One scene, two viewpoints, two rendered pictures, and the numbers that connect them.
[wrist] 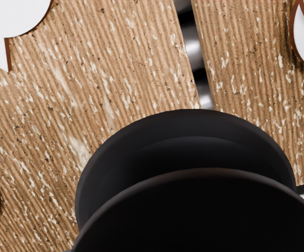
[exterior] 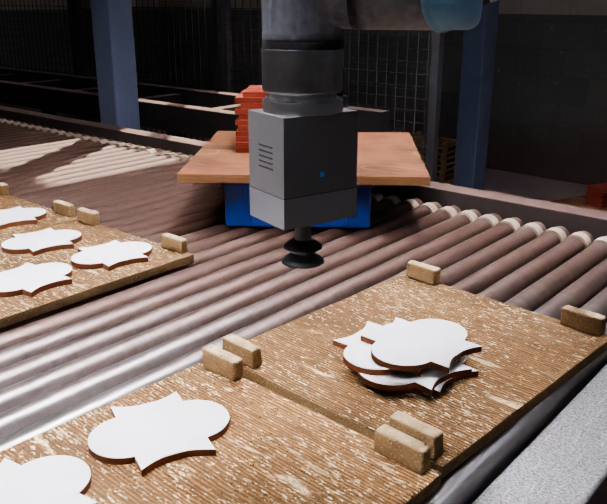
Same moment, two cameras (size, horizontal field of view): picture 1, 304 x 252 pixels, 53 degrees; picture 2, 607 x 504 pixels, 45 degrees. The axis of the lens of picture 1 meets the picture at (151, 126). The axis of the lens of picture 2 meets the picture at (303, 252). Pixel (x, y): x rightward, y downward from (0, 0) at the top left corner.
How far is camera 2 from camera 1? 75 cm
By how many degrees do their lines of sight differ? 91
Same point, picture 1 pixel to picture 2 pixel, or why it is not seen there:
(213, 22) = (326, 401)
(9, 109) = (221, 475)
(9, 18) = (208, 428)
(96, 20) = (259, 421)
